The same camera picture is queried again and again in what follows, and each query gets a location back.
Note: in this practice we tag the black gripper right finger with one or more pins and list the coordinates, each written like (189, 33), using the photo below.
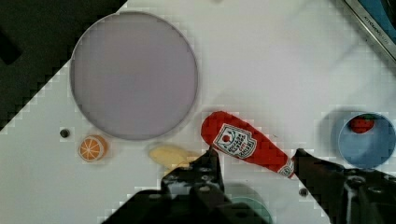
(348, 196)

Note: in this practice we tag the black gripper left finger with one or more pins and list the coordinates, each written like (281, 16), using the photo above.
(205, 171)

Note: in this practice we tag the red plush ketchup bottle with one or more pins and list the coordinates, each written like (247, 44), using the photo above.
(239, 139)

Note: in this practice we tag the yellow peeled banana toy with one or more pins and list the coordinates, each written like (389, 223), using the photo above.
(172, 157)

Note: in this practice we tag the blue bowl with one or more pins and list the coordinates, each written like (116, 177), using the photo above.
(364, 150)

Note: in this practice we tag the green mug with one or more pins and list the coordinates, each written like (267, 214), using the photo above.
(256, 206)

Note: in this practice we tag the red strawberry in bowl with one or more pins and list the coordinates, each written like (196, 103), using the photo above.
(362, 124)

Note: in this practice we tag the orange slice toy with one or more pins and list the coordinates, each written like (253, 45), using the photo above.
(93, 148)

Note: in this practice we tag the grey round plate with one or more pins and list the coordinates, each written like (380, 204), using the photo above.
(134, 76)

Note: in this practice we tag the black toaster oven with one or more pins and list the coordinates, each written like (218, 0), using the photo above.
(378, 18)

